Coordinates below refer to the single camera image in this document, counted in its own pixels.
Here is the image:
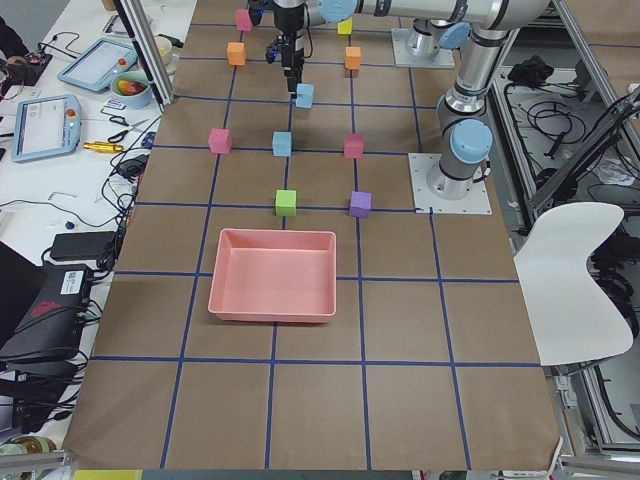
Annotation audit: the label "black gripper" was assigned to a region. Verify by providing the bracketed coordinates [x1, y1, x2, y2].
[265, 30, 304, 95]

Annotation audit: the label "light blue block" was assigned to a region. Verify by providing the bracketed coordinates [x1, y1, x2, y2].
[272, 131, 292, 157]
[295, 83, 315, 109]

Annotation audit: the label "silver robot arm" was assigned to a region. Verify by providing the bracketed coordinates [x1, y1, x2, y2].
[249, 0, 547, 200]

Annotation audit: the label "orange block near base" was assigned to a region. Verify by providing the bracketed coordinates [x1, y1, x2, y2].
[344, 46, 362, 71]

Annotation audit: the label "orange block front edge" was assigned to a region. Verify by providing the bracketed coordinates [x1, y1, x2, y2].
[226, 42, 247, 66]

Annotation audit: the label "yellow foam block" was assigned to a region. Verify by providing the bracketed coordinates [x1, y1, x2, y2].
[337, 18, 353, 36]

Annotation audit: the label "red block front corner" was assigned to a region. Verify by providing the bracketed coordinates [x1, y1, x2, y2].
[235, 9, 253, 32]

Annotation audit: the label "red block near base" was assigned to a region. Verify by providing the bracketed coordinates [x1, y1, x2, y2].
[343, 133, 365, 159]

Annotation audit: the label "red block front middle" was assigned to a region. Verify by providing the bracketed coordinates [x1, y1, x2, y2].
[208, 128, 232, 154]

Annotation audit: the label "green foam block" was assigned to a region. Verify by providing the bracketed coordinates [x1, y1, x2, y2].
[274, 189, 297, 217]

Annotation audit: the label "purple block near tray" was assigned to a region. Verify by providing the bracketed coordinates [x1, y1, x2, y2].
[348, 191, 372, 219]

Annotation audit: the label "teal bowl with fruit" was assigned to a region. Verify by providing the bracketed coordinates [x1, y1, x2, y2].
[110, 71, 153, 109]

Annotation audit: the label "scissors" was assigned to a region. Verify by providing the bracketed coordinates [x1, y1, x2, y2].
[107, 115, 147, 144]

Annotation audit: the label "teach pendant upper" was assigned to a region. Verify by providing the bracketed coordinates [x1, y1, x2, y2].
[57, 38, 138, 92]

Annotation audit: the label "teach pendant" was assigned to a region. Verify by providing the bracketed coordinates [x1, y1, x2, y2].
[11, 94, 82, 163]
[57, 38, 138, 92]

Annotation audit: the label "pink plastic tray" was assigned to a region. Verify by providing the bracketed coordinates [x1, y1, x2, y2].
[208, 228, 337, 324]

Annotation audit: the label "brass cylinder tool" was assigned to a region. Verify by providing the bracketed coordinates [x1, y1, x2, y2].
[83, 142, 124, 154]

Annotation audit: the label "teach pendant lower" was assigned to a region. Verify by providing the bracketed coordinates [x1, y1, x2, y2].
[11, 94, 82, 163]

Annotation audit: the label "black power brick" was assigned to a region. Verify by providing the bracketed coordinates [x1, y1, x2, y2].
[49, 231, 115, 261]

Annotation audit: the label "white chair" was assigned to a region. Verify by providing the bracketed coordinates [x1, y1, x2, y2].
[514, 202, 633, 366]

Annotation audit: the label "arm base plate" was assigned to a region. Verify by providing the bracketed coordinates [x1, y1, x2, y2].
[408, 153, 492, 215]
[391, 28, 455, 70]

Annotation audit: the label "aluminium frame post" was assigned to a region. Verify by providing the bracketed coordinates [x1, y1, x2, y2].
[114, 0, 174, 108]

